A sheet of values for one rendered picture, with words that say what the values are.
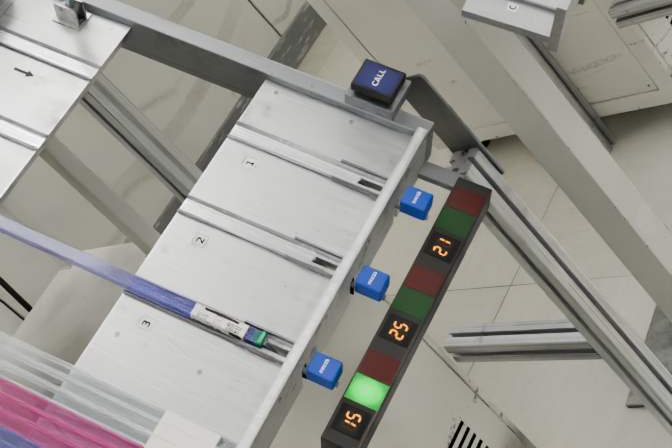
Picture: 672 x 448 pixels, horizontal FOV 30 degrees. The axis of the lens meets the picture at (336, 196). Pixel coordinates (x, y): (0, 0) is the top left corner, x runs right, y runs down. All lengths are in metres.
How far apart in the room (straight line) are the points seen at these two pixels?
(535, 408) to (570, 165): 0.54
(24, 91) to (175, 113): 2.12
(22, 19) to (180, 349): 0.49
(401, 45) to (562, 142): 0.91
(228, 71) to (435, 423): 0.62
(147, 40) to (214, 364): 0.44
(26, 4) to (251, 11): 2.29
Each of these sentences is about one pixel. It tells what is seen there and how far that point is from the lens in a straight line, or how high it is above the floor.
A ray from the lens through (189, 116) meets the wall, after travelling 3.60.
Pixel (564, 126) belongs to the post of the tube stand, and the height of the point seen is 0.47.
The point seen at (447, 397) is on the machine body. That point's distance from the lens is 1.83.
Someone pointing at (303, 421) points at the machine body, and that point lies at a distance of 1.65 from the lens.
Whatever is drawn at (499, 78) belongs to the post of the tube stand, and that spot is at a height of 0.59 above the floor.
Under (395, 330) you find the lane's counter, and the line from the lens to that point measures 1.28.
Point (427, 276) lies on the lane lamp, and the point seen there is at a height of 0.66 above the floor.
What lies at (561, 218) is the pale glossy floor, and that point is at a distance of 2.44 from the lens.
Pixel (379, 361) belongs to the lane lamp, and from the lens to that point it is 1.26.
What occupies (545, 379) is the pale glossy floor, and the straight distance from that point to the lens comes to 2.16.
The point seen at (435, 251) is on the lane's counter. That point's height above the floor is 0.66.
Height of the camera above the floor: 1.34
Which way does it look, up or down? 26 degrees down
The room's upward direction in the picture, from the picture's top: 43 degrees counter-clockwise
